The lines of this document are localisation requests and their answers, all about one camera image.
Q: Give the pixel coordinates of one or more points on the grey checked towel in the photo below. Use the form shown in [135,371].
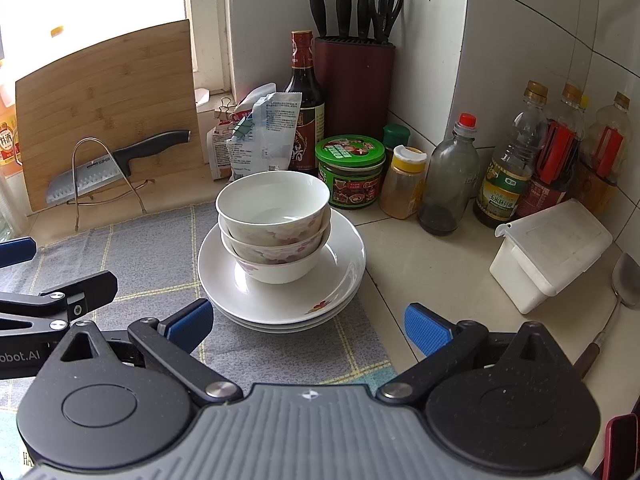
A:
[150,260]

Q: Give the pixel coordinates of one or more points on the metal binder clip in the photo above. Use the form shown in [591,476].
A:
[226,109]

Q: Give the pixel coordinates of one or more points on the black kitchen scissors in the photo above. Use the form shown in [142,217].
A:
[385,20]

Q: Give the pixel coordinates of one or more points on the red cap glass bottle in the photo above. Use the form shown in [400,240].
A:
[447,185]

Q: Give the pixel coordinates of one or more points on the white bowl pink flowers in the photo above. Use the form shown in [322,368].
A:
[270,195]
[280,270]
[280,250]

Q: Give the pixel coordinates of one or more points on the bamboo cutting board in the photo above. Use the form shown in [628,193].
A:
[100,85]

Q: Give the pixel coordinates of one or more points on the white plastic container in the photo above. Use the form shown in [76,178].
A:
[545,260]

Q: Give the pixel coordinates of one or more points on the dark soy sauce bottle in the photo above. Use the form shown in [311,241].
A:
[305,125]

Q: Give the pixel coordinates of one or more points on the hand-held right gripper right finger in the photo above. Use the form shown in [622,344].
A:
[427,330]

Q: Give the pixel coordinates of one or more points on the red and white seasoning bag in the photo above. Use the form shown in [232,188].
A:
[217,150]

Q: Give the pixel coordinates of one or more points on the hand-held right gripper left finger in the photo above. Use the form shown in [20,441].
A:
[187,322]

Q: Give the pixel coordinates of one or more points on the yellow cap spice jar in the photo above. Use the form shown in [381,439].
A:
[402,190]

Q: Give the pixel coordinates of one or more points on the dark red utensil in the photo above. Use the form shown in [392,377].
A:
[625,450]

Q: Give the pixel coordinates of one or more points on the red label plastic bottle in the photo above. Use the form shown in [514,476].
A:
[555,160]
[605,150]

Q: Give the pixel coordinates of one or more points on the green label oil bottle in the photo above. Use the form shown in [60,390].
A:
[505,185]

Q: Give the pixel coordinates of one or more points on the yellow bottle cap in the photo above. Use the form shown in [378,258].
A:
[57,31]

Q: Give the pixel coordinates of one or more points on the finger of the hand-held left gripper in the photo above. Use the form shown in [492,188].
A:
[17,252]
[75,295]

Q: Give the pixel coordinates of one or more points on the small green cap bottle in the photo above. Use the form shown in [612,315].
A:
[396,137]

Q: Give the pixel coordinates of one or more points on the orange cooking wine jug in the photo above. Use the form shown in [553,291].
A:
[7,145]

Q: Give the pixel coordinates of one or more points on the dark red knife block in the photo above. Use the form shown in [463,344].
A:
[355,85]

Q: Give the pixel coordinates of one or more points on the green lid sauce jar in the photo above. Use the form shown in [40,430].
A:
[350,175]

